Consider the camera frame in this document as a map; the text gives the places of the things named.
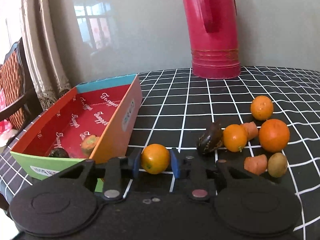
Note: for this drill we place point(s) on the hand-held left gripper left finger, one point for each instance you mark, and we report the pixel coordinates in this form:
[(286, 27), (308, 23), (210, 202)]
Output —
[(136, 164)]

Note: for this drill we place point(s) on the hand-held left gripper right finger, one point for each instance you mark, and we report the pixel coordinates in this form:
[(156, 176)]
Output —
[(175, 166)]

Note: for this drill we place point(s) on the small orange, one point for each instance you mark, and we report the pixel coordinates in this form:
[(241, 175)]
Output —
[(155, 158), (261, 108), (235, 135)]

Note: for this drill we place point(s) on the colourful cardboard box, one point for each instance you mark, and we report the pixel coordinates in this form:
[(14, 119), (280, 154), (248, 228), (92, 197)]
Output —
[(82, 120)]

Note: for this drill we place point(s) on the dark passion fruit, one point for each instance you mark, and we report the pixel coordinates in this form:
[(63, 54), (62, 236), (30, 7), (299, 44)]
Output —
[(209, 138)]

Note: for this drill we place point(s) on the carrot piece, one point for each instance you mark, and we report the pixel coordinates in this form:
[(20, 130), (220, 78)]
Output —
[(88, 143), (255, 164), (251, 130)]

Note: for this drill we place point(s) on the black white grid tablecloth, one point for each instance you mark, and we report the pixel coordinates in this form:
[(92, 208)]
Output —
[(200, 105)]

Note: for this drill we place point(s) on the dark avocado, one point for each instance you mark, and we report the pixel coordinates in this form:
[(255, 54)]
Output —
[(58, 153)]

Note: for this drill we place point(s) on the green kiwi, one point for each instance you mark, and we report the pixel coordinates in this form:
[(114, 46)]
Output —
[(277, 165)]

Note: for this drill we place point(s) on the large orange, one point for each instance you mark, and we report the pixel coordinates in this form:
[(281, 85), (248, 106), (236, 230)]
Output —
[(274, 135)]

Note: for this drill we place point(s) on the red checked cloth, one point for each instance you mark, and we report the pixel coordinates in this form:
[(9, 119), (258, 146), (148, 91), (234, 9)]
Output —
[(3, 126)]

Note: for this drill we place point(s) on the red metal jug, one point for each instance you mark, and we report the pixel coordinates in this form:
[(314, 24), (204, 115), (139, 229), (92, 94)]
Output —
[(212, 30)]

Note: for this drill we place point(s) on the beige lace curtain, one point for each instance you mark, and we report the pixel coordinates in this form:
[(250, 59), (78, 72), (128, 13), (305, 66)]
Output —
[(45, 55)]

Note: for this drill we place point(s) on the dark wooden wicker chair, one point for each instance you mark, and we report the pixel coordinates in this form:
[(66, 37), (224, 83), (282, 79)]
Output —
[(15, 85)]

